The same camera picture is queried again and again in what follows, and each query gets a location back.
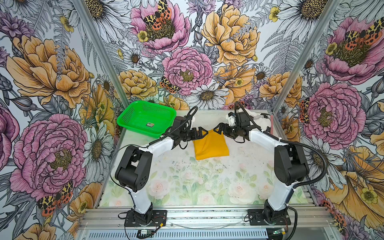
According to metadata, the pink folded t-shirt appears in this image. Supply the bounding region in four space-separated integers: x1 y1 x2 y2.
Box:
270 115 274 135

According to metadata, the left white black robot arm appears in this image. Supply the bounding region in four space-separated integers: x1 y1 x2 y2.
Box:
111 107 208 227

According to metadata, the green plastic basket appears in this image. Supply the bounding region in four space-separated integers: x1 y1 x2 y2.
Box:
117 101 177 139

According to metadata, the left aluminium corner post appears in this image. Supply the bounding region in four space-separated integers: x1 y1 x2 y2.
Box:
74 1 130 108

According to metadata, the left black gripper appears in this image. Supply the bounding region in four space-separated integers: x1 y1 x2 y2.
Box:
180 126 209 141

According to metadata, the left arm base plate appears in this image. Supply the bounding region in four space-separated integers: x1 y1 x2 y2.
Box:
124 210 168 227

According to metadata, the white black folded t-shirt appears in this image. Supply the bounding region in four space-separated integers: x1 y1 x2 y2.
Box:
239 109 272 133

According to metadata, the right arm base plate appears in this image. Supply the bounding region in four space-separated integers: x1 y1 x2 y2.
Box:
248 209 291 226

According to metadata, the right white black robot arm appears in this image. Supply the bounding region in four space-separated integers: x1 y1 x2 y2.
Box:
214 102 329 225

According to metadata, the aluminium front rail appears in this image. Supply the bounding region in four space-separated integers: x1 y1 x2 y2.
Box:
79 205 335 230

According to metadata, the white vented cable duct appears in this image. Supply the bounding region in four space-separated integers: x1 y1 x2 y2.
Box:
82 229 268 240

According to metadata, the right aluminium corner post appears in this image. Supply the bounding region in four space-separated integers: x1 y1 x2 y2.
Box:
272 0 341 114

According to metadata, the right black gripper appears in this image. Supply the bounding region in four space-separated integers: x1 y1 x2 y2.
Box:
213 122 241 140

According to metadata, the yellow t-shirt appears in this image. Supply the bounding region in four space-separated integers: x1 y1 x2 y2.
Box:
194 130 230 161

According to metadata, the aluminium corner post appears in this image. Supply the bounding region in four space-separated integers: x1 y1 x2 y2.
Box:
272 0 341 114
74 1 130 108

